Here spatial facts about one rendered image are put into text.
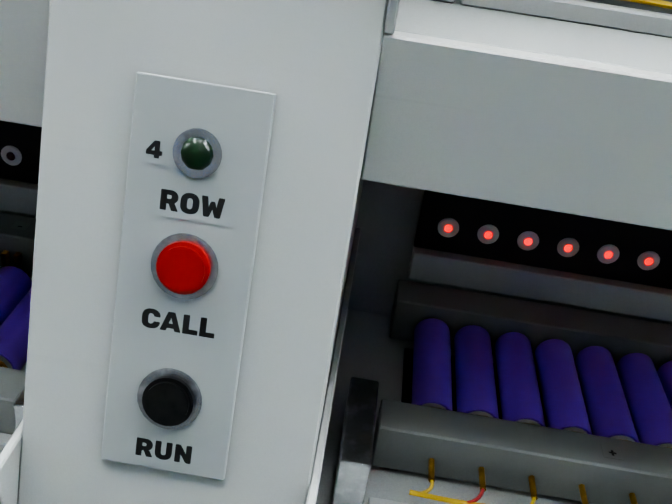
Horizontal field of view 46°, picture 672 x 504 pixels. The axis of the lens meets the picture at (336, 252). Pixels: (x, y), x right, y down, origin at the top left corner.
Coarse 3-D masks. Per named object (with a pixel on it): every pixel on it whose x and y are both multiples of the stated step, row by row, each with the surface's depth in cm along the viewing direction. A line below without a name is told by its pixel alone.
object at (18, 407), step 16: (0, 192) 42; (16, 192) 41; (32, 192) 41; (0, 208) 42; (16, 208) 42; (32, 208) 42; (16, 400) 30; (16, 416) 30; (16, 432) 26; (16, 448) 25; (0, 464) 24; (16, 464) 25; (0, 480) 24; (16, 480) 26; (0, 496) 25; (16, 496) 26
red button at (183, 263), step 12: (168, 252) 23; (180, 252) 23; (192, 252) 23; (204, 252) 23; (156, 264) 23; (168, 264) 23; (180, 264) 23; (192, 264) 23; (204, 264) 23; (168, 276) 23; (180, 276) 23; (192, 276) 23; (204, 276) 23; (168, 288) 23; (180, 288) 23; (192, 288) 23
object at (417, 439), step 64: (448, 256) 41; (512, 256) 41; (576, 256) 41; (640, 256) 40; (384, 320) 42; (448, 320) 40; (512, 320) 40; (576, 320) 40; (640, 320) 41; (384, 384) 38; (448, 384) 36; (512, 384) 36; (576, 384) 37; (640, 384) 37; (320, 448) 27; (384, 448) 32; (448, 448) 32; (512, 448) 32; (576, 448) 32; (640, 448) 33
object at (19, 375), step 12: (0, 372) 32; (12, 372) 32; (24, 372) 32; (0, 384) 31; (12, 384) 31; (24, 384) 31; (0, 396) 30; (12, 396) 31; (0, 408) 31; (12, 408) 31; (0, 420) 31; (12, 420) 31; (0, 432) 31; (12, 432) 31
